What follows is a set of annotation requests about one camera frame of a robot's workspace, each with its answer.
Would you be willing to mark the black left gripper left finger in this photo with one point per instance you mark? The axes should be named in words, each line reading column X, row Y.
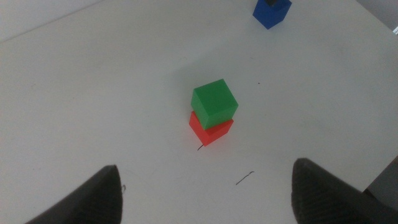
column 96, row 202

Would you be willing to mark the green cube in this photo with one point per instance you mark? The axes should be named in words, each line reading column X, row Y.
column 214, row 102

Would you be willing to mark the blue cube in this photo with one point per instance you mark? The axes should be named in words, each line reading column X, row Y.
column 270, row 15

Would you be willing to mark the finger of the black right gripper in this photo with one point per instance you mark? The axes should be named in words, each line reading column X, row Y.
column 271, row 2

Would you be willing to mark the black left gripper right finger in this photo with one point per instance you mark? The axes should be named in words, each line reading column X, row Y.
column 323, row 199

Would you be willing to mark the red cube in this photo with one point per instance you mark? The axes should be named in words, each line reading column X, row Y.
column 213, row 135

